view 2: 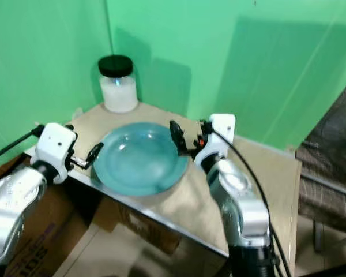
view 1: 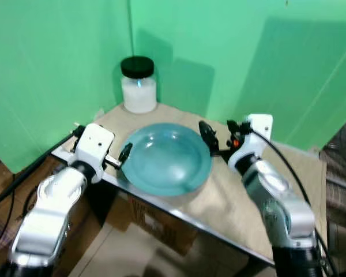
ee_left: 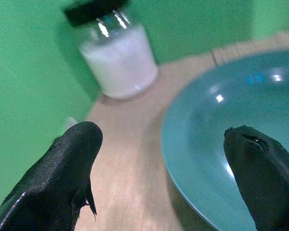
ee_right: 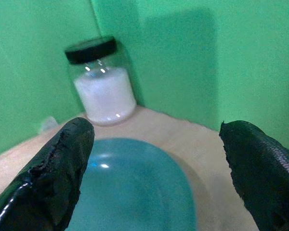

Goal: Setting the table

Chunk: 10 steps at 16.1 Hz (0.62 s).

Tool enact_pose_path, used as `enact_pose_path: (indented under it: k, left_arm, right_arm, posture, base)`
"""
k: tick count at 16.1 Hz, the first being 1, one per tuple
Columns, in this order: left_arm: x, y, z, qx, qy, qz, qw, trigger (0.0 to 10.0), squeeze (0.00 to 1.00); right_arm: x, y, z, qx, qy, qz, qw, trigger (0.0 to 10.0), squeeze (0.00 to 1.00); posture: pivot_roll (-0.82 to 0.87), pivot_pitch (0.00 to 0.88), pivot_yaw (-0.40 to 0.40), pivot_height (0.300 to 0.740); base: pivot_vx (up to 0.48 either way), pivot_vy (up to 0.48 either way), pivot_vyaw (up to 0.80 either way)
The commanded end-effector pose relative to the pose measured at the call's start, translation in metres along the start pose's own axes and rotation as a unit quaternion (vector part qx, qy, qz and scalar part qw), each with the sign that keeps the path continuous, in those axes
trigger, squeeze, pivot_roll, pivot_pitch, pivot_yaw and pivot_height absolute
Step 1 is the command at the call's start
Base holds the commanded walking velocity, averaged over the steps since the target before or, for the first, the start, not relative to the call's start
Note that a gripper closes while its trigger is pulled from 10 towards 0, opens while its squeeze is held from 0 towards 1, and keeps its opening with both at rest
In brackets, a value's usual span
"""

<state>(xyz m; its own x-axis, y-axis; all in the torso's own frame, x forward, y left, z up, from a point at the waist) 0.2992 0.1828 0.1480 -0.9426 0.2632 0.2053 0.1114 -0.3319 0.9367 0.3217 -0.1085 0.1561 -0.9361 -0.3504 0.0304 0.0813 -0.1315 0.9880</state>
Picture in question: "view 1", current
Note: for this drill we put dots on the brown cardboard box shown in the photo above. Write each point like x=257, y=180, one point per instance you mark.
x=155, y=225

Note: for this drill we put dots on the table with metal edge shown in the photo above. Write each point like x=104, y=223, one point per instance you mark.
x=190, y=220

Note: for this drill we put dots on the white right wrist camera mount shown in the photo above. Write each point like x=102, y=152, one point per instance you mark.
x=259, y=126

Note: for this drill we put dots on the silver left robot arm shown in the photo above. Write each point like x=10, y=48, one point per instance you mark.
x=52, y=196

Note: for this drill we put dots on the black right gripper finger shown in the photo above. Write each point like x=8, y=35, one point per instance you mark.
x=209, y=137

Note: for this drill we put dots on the blue glass plate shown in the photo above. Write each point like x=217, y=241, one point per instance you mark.
x=167, y=164

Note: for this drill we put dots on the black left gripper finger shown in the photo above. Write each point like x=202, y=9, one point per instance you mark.
x=126, y=153

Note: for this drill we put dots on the white jar with black lid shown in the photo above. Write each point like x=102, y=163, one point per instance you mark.
x=139, y=95

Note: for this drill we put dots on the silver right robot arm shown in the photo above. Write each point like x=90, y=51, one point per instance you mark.
x=282, y=202

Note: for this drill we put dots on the tan table mat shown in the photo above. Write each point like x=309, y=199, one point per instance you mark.
x=230, y=196

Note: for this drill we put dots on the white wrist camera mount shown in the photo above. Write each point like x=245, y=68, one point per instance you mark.
x=259, y=126
x=95, y=144

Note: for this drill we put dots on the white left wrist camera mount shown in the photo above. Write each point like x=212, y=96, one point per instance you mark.
x=95, y=144

